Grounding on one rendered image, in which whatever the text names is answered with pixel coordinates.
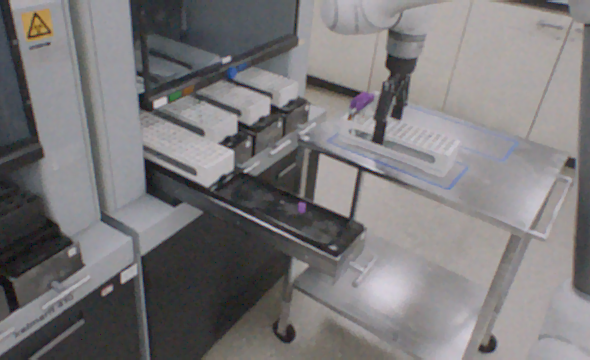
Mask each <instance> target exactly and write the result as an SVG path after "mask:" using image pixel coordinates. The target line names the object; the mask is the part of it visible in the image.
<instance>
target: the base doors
mask: <svg viewBox="0 0 590 360"><path fill-rule="evenodd" d="M472 1H473V3H472ZM320 4H321V0H314V2H313V11H312V21H311V30H310V40H309V49H308V59H307V69H306V73H307V74H310V75H313V76H316V77H319V78H322V79H325V80H328V81H331V82H334V83H337V84H340V85H343V86H346V87H350V88H352V89H355V90H358V91H361V92H363V91H367V92H368V94H369V93H370V92H372V91H374V90H377V91H380V92H381V89H382V83H383V81H387V78H388V76H389V75H390V71H389V70H388V69H386V67H385V60H386V54H387V52H386V51H385V44H386V39H387V31H388V30H384V31H382V32H379V33H374V34H366V35H341V34H338V33H335V32H332V31H330V30H329V29H328V28H327V27H326V25H325V24H324V23H323V21H322V19H321V14H320ZM471 5H472V6H471ZM470 9H471V10H470ZM469 13H470V14H469ZM468 17H469V18H468ZM467 20H468V21H467ZM537 21H538V22H539V21H542V23H546V24H552V25H556V26H560V25H562V26H563V27H564V28H563V30H562V29H558V28H552V27H548V26H544V25H540V24H536V22H537ZM572 21H573V17H569V16H564V15H560V14H555V13H551V12H546V11H542V10H536V9H532V8H527V7H523V6H518V5H514V4H509V3H507V4H505V3H500V2H496V1H491V0H454V1H448V2H442V3H438V4H437V8H436V12H435V15H434V18H433V21H432V22H431V24H430V26H429V29H428V32H427V37H426V41H425V46H424V49H423V54H422V55H420V56H419V58H418V62H417V67H416V70H415V72H413V73H412V77H411V83H410V85H409V94H408V101H409V102H412V103H415V104H418V105H421V106H422V105H424V106H427V107H430V108H433V109H436V110H439V111H442V110H443V111H442V112H445V113H448V114H451V115H454V116H457V117H460V118H463V119H466V120H469V121H472V122H475V123H478V124H481V125H484V126H487V127H490V128H493V129H496V130H499V131H502V132H505V133H508V134H511V135H514V136H517V137H520V138H523V139H527V136H528V133H529V131H530V128H531V125H532V123H533V120H534V117H535V115H536V112H537V109H538V107H539V104H540V101H541V99H543V96H544V93H545V90H546V88H547V85H548V82H549V80H550V77H551V74H552V72H553V69H554V66H555V64H556V61H557V58H558V56H559V53H560V50H561V48H562V45H563V43H564V42H565V40H566V37H567V34H568V31H569V29H570V26H571V23H572ZM466 24H467V25H466ZM509 25H511V26H516V27H521V28H525V29H527V31H526V32H522V31H518V30H513V29H509V30H508V29H505V27H506V26H509ZM465 28H466V29H465ZM575 29H576V30H577V29H581V31H582V30H583V23H579V24H576V22H575V20H574V21H573V24H572V26H571V29H570V32H569V34H568V37H567V40H566V43H565V44H564V45H563V48H562V51H561V53H560V56H559V59H558V61H557V64H556V67H555V69H554V72H553V75H552V77H551V80H550V83H549V85H548V88H547V91H546V93H545V96H544V99H543V100H542V101H541V104H540V107H539V109H538V112H537V115H536V117H535V120H534V123H533V126H532V128H531V131H530V134H529V136H528V139H529V140H532V141H535V142H538V143H541V144H544V145H547V146H550V147H553V148H556V149H560V150H563V151H566V152H569V153H570V157H573V158H576V154H577V130H578V107H579V84H580V76H581V61H582V37H583V33H578V32H574V31H575ZM464 32H465V33H464ZM463 35H464V36H463ZM557 36H559V37H561V38H560V40H558V41H557V40H556V37H557ZM572 38H574V39H575V42H571V39H572ZM461 39H462V40H461ZM460 43H461V44H460ZM459 47H460V48H459ZM457 54H458V55H457ZM456 58H457V59H456ZM455 62H456V63H455ZM371 72H372V73H371ZM452 73H453V74H452ZM451 77H452V78H451ZM368 89H369V90H368ZM447 92H448V93H447Z"/></svg>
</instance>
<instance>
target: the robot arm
mask: <svg viewBox="0 0 590 360"><path fill-rule="evenodd" d="M448 1H454V0H321V4H320V14H321V19H322V21H323V23H324V24H325V25H326V27H327V28H328V29H329V30H330V31H332V32H335V33H338V34H341V35H366V34H374V33H379V32H382V31H384V30H388V31H387V39H386V44H385V51H386V52H387V54H386V60H385V67H386V69H388V70H389V71H390V75H389V76H388V78H387V81H383V83H382V89H381V93H380V96H379V100H378V103H377V107H376V110H375V114H374V116H373V120H376V121H375V126H374V131H373V137H372V143H375V144H377V145H380V146H383V144H384V139H385V135H386V130H387V125H388V120H387V117H388V114H389V112H390V110H391V107H392V105H393V108H392V112H391V117H392V118H395V119H398V120H400V121H401V118H402V113H403V109H404V107H407V105H408V103H405V102H407V101H408V94H409V85H410V83H411V77H412V73H413V72H415V70H416V67H417V62H418V58H419V56H420V55H422V54H423V49H424V46H425V41H426V37H427V32H428V29H429V26H430V24H431V22H432V21H433V18H434V15H435V12H436V8H437V4H438V3H442V2H448ZM567 2H568V5H569V10H570V14H571V15H572V17H573V19H574V20H575V22H576V24H579V23H583V37H582V61H581V76H580V84H579V107H578V130H577V154H576V177H575V200H574V224H573V247H572V270H571V277H570V278H568V279H567V280H565V281H564V282H562V283H561V284H560V285H559V286H557V287H556V288H555V289H554V290H553V292H552V293H551V296H550V301H549V304H548V307H547V310H546V314H545V317H544V320H543V322H542V325H541V328H540V331H539V333H538V336H537V342H536V343H534V344H533V345H532V346H531V348H530V349H529V352H528V355H527V358H528V359H527V360H590V0H567ZM394 92H395V93H394ZM394 99H395V102H396V104H393V102H394ZM402 106H403V107H402Z"/></svg>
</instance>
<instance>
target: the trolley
mask: <svg viewBox="0 0 590 360"><path fill-rule="evenodd" d="M405 103H408V105H407V107H404V109H403V113H402V118H401V121H403V122H406V123H409V124H412V125H415V126H418V127H421V128H424V129H427V130H430V131H433V132H436V133H439V134H442V135H445V136H448V137H451V138H454V139H457V140H460V141H461V145H460V148H459V152H458V154H457V157H456V161H455V163H454V164H453V166H452V167H451V168H450V170H449V171H448V172H447V174H446V175H445V176H444V177H439V176H436V175H434V174H431V173H428V172H425V171H423V169H420V168H417V167H414V166H412V165H409V164H406V163H404V162H401V161H398V160H395V159H393V158H388V157H385V156H383V155H380V154H377V153H374V152H372V151H369V150H366V149H364V148H361V147H358V146H355V145H350V144H347V143H345V142H343V141H340V140H338V137H339V130H340V124H341V118H343V117H344V116H346V115H347V114H348V111H349V106H348V107H347V108H346V109H344V110H343V111H341V112H339V113H338V114H336V115H335V116H333V117H331V118H330V119H327V120H325V121H323V122H322V123H320V124H319V125H317V126H315V127H314V128H312V129H311V130H309V131H307V132H306V133H304V135H302V136H300V137H299V138H298V145H299V146H298V156H297V165H296V174H295V184H294V194H296V195H298V196H301V197H303V198H304V188H305V180H306V171H307V163H308V155H309V150H312V151H314V152H317V153H319V154H321V155H324V156H326V157H329V158H331V159H336V160H338V161H341V162H343V163H344V164H347V165H349V166H352V167H354V168H356V169H357V174H356V180H355V185H354V191H353V197H352V201H351V207H350V212H349V218H351V219H353V220H355V221H356V220H357V215H358V210H359V204H360V199H361V195H362V190H363V184H364V179H365V174H366V173H368V174H371V175H373V176H376V177H378V178H380V179H383V180H385V181H387V182H390V183H392V184H394V185H396V186H398V187H401V188H403V189H406V190H408V191H410V192H413V193H415V194H418V195H420V196H422V197H425V198H427V199H430V200H432V201H434V202H437V203H439V204H444V205H446V206H449V207H451V208H454V209H456V210H458V211H461V212H463V213H466V214H468V215H470V216H473V217H475V218H477V219H480V220H482V221H485V222H487V223H489V224H492V225H494V226H497V227H499V228H501V229H504V230H506V231H509V232H511V235H510V237H509V240H508V242H507V245H506V247H505V250H504V252H503V255H502V257H501V260H500V262H499V265H498V267H497V270H496V272H495V275H494V277H493V280H492V282H491V285H490V287H489V289H488V288H487V287H485V286H483V285H481V284H479V283H477V282H475V281H473V280H471V279H468V278H466V277H464V276H462V275H460V274H458V273H456V272H454V271H452V270H449V269H447V268H445V267H443V266H441V265H439V264H437V263H435V262H433V261H430V260H428V259H426V258H424V257H422V256H420V255H418V254H416V253H414V252H411V251H409V250H407V249H404V248H401V247H400V246H398V245H396V244H394V243H391V242H389V241H387V240H385V239H383V238H381V237H379V236H377V235H375V234H372V233H370V232H368V231H367V233H366V238H365V242H364V247H363V251H362V252H361V253H360V254H359V256H358V257H357V258H356V259H355V260H354V261H353V263H355V264H358V265H360V266H362V267H365V266H366V264H367V263H368V262H369V261H370V260H371V258H372V257H373V256H375V257H377V258H378V262H377V263H376V264H375V265H374V267H373V268H372V269H371V271H370V272H369V273H368V274H367V276H366V277H365V278H364V279H363V281H362V282H361V283H360V284H359V286H358V287H357V288H353V286H352V282H353V280H354V279H355V278H356V277H357V275H358V274H359V273H358V272H356V271H354V270H352V269H350V268H348V270H347V271H346V272H345V273H344V274H343V275H342V277H341V278H340V279H339V280H338V281H337V282H336V284H335V285H334V286H333V281H334V278H332V277H330V276H328V275H327V274H325V273H323V272H321V271H319V270H317V269H315V268H313V267H311V266H308V267H307V268H306V269H305V271H304V272H303V273H302V274H301V275H300V276H299V277H297V278H296V279H295V271H296V263H297V259H296V258H294V257H292V256H290V255H288V254H287V259H286V269H285V278H284V287H283V297H282V306H281V316H280V319H277V320H276V321H275V322H274V323H273V325H272V329H273V333H274V334H275V336H276V337H277V338H278V339H279V340H280V341H281V342H283V343H287V344H290V343H292V342H293V341H294V340H295V338H296V330H295V328H294V327H293V325H292V317H290V312H291V304H292V295H293V288H295V289H297V290H299V291H300V292H302V293H304V294H306V296H308V297H310V298H311V299H313V300H315V301H317V302H318V303H320V304H322V305H324V306H325V307H327V308H329V309H331V310H332V311H334V312H336V313H338V314H339V315H341V316H343V317H345V318H346V319H348V320H350V321H352V322H353V323H355V324H357V325H359V326H360V327H362V328H364V329H365V330H366V331H368V332H370V333H372V334H373V335H375V336H377V337H379V338H380V339H382V340H384V341H386V342H387V343H389V344H391V345H393V346H394V347H396V348H398V349H400V350H401V351H403V352H405V353H407V354H408V355H410V356H412V357H414V358H415V359H417V360H473V359H474V356H475V354H476V351H477V349H478V350H479V351H481V352H485V353H491V352H493V351H495V349H496V347H497V345H498V340H497V338H496V336H495V335H494V334H493V331H494V326H495V324H496V321H497V319H498V317H499V314H500V312H501V311H502V308H503V306H504V304H505V303H504V301H505V299H506V297H507V294H508V292H509V290H510V287H511V285H512V283H513V280H514V278H515V276H516V273H517V271H518V269H519V266H520V264H521V262H522V259H523V257H524V255H525V252H526V250H527V248H528V245H529V243H530V241H531V238H535V239H537V240H540V241H542V242H544V241H545V240H546V238H547V236H548V234H549V232H550V230H551V228H552V226H553V224H555V223H554V222H556V220H557V218H558V216H559V214H560V212H561V210H562V207H563V205H564V203H565V201H566V199H567V197H568V195H569V193H570V191H571V189H572V187H573V184H574V182H575V179H573V178H571V177H568V176H565V175H562V174H561V172H562V169H563V167H564V166H565V164H566V162H567V160H568V158H569V156H570V153H569V152H566V151H563V150H560V149H556V148H553V147H550V146H547V145H544V144H541V143H538V142H535V141H532V140H529V139H527V140H526V139H523V138H520V137H517V136H514V135H511V134H508V133H505V132H502V131H499V130H496V129H493V128H490V127H487V126H484V125H481V124H478V123H475V122H472V121H469V120H466V119H463V118H460V117H457V116H454V115H451V114H448V113H445V112H442V111H439V110H436V109H433V108H430V107H427V106H424V105H422V106H421V105H418V104H415V103H412V102H409V101H407V102H405ZM557 180H558V181H562V182H565V183H568V184H567V186H566V188H565V190H564V192H563V194H562V196H561V199H560V201H558V203H557V205H556V207H555V209H554V211H553V213H552V215H551V217H550V219H549V221H548V223H547V225H546V227H545V228H544V230H543V232H542V233H540V232H538V231H535V229H536V227H537V225H538V223H539V221H540V218H541V216H542V214H543V211H544V209H545V207H546V204H547V202H548V200H549V197H550V195H551V193H552V190H553V188H554V186H555V183H556V181H557Z"/></svg>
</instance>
